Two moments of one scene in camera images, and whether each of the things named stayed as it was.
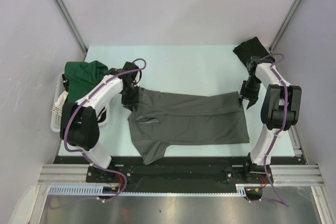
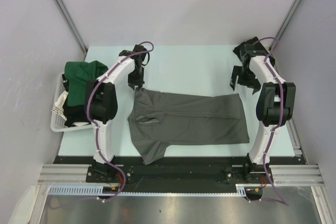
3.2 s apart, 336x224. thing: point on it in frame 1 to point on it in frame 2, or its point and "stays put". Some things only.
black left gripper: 128,104 to 138,82
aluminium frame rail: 281,175 stays put
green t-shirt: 82,76 stays put
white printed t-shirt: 59,104 stays put
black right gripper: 245,94 to 254,83
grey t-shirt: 164,119 stays put
